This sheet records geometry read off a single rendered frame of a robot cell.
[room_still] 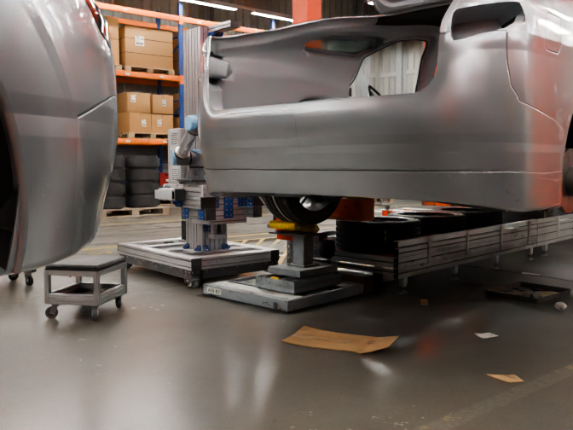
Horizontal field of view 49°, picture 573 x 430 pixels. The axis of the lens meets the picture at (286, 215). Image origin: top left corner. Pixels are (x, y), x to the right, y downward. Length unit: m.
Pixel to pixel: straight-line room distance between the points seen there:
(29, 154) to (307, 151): 1.87
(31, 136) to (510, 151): 1.87
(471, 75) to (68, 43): 1.65
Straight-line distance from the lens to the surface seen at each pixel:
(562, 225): 7.38
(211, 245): 5.27
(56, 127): 1.22
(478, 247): 5.63
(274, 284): 4.28
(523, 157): 2.65
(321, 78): 4.34
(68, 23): 1.28
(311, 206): 4.51
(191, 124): 4.57
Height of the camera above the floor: 0.93
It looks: 5 degrees down
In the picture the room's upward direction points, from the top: straight up
